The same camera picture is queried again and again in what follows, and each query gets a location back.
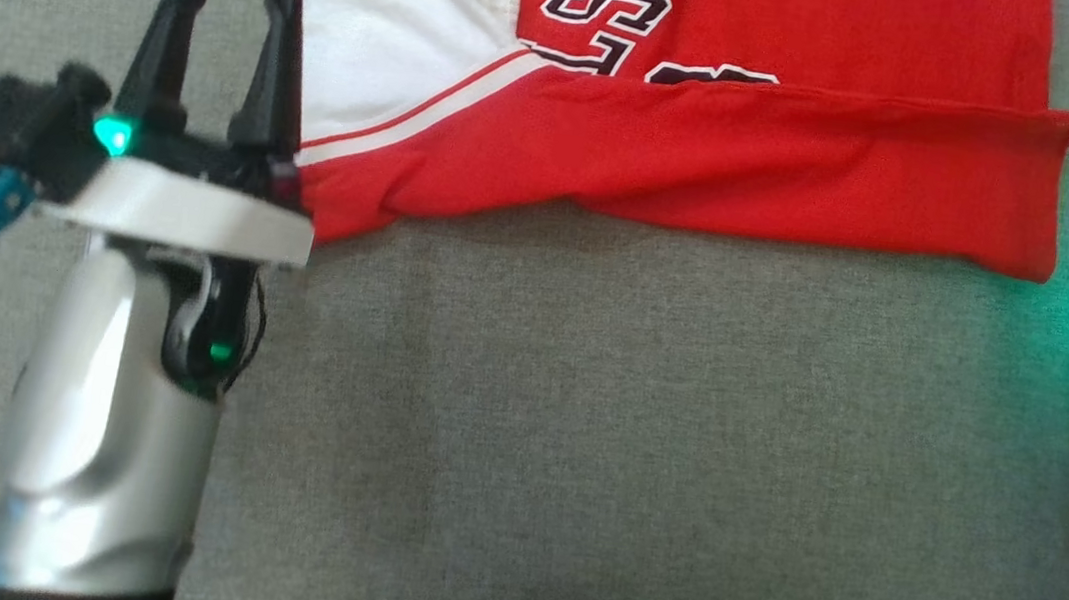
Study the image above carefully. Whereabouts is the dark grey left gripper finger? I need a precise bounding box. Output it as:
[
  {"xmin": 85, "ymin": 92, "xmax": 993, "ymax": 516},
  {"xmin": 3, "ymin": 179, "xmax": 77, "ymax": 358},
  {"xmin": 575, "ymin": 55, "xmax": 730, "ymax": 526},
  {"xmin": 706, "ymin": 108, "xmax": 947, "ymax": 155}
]
[
  {"xmin": 114, "ymin": 0, "xmax": 209, "ymax": 136},
  {"xmin": 227, "ymin": 0, "xmax": 316, "ymax": 158}
]

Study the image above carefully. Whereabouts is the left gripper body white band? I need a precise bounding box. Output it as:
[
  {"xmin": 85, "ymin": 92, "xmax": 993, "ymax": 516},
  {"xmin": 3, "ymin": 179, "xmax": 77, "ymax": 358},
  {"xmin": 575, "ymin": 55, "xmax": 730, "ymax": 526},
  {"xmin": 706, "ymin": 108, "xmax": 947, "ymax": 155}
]
[{"xmin": 33, "ymin": 106, "xmax": 325, "ymax": 270}]

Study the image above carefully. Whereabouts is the red jersey with white sleeves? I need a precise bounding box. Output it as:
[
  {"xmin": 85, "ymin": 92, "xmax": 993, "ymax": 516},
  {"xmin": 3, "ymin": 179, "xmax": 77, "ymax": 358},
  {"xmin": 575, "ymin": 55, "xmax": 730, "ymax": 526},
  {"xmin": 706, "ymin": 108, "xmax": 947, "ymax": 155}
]
[{"xmin": 260, "ymin": 0, "xmax": 1069, "ymax": 329}]

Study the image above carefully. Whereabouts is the large grey sofa chaise cushion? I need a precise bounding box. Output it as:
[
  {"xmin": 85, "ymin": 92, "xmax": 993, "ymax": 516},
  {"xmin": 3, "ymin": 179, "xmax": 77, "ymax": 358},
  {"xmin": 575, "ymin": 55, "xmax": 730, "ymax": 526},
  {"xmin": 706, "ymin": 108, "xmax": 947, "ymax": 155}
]
[{"xmin": 0, "ymin": 0, "xmax": 1069, "ymax": 600}]

